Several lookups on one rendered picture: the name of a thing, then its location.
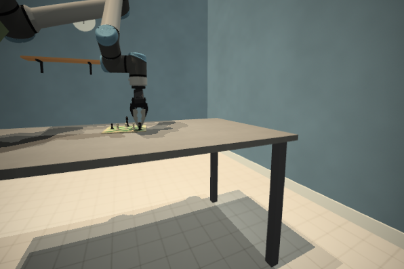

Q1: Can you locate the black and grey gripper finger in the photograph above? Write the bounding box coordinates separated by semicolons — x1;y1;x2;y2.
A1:
130;104;139;127
140;103;148;127

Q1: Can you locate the green and cream chessboard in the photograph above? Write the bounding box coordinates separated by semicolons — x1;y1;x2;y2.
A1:
101;125;146;134

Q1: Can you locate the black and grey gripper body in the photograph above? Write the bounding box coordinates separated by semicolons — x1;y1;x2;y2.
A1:
132;85;146;109

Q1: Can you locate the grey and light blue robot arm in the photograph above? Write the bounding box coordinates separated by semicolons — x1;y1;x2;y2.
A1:
0;0;147;86

